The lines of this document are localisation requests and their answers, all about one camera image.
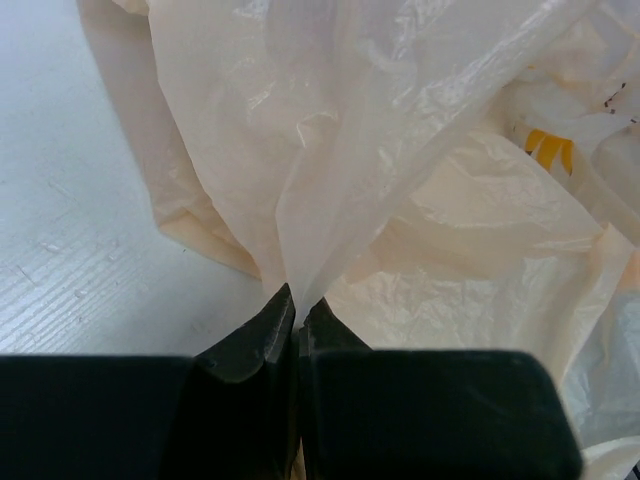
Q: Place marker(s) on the translucent printed plastic bag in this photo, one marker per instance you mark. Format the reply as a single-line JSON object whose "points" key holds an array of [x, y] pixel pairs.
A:
{"points": [[423, 165]]}

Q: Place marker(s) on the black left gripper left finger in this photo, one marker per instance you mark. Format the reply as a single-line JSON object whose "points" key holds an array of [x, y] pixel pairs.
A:
{"points": [[225, 413]]}

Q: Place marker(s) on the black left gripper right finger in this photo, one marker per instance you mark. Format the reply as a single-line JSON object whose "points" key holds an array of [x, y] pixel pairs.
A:
{"points": [[426, 414]]}

